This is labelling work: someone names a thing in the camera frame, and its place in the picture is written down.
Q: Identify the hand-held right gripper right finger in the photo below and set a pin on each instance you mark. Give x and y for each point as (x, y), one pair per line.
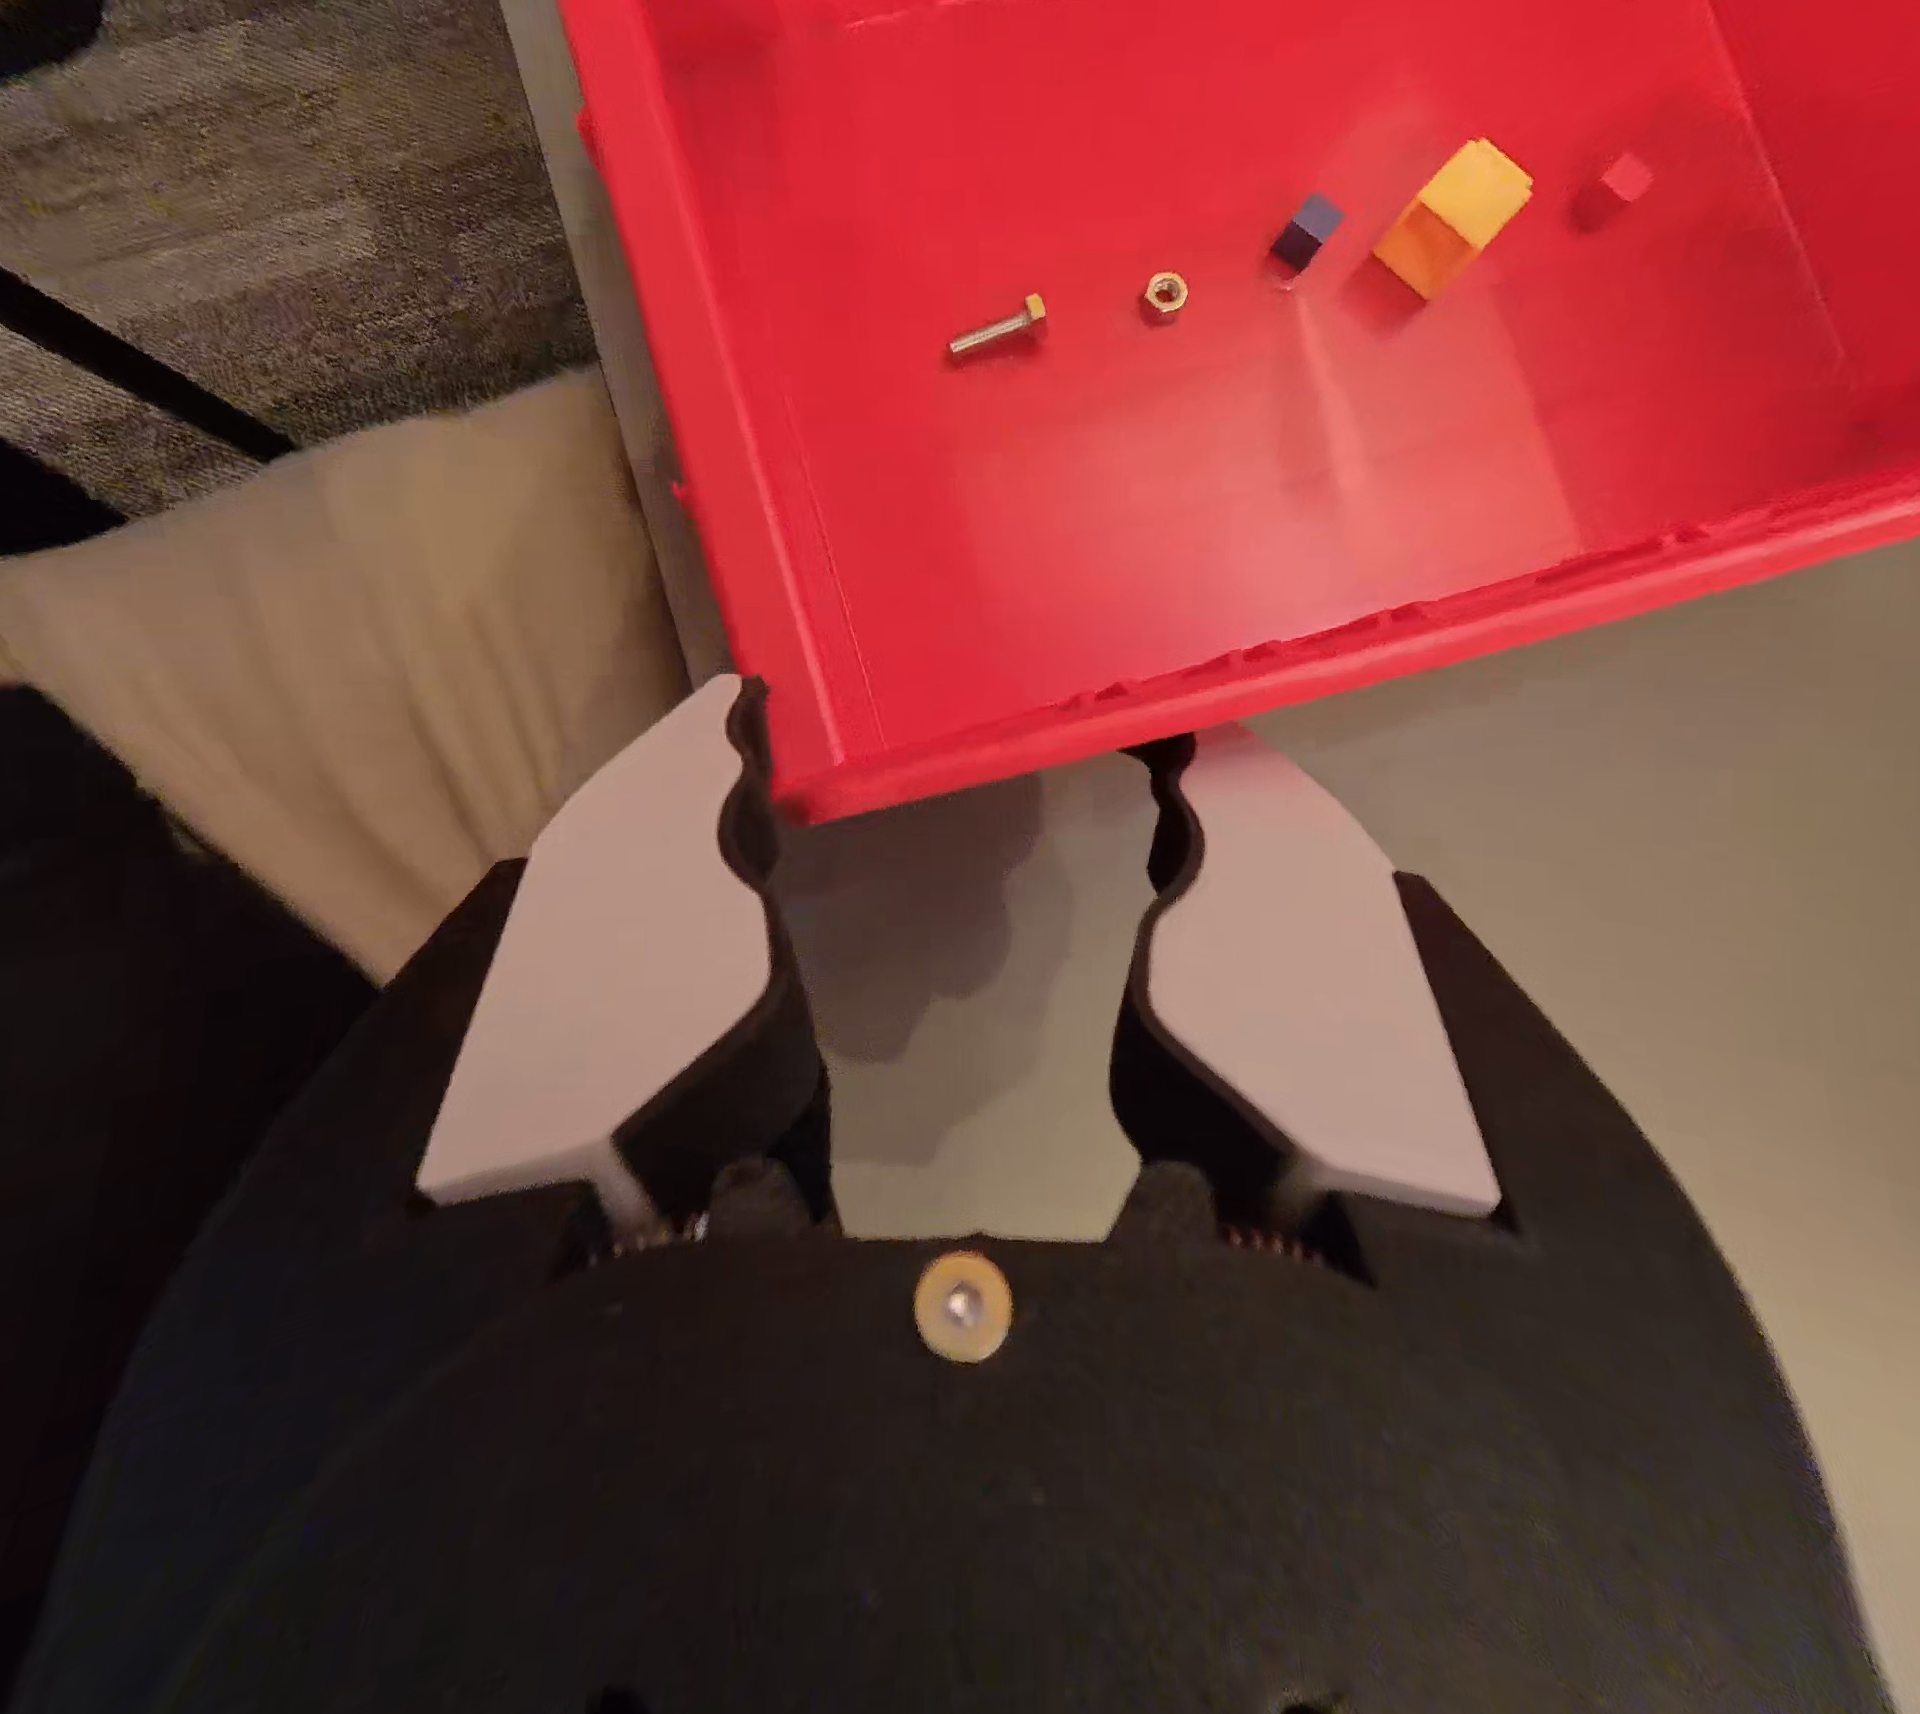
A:
(1304, 995)

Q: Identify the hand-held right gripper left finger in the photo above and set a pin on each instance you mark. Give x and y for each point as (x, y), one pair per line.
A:
(614, 995)

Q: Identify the red plastic bin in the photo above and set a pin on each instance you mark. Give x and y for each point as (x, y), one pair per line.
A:
(1050, 514)

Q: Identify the brass hex nut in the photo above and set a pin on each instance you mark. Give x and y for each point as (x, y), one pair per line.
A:
(1158, 304)

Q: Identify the brass bolt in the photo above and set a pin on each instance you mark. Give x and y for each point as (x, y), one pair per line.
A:
(992, 331)

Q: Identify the small blue cube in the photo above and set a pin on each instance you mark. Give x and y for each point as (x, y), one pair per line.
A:
(1304, 232)

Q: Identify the yellow rectangular block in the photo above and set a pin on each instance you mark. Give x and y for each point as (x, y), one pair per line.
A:
(1453, 216)

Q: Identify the small red cube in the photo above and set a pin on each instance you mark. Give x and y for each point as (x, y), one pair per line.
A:
(1621, 184)

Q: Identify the olive grey mat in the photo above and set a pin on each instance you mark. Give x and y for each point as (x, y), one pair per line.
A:
(1650, 845)

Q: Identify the cream cushion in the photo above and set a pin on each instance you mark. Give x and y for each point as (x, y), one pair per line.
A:
(301, 649)

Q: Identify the dark cloth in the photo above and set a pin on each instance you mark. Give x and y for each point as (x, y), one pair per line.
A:
(120, 995)

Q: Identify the black chair leg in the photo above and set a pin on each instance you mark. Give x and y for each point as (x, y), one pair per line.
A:
(135, 372)

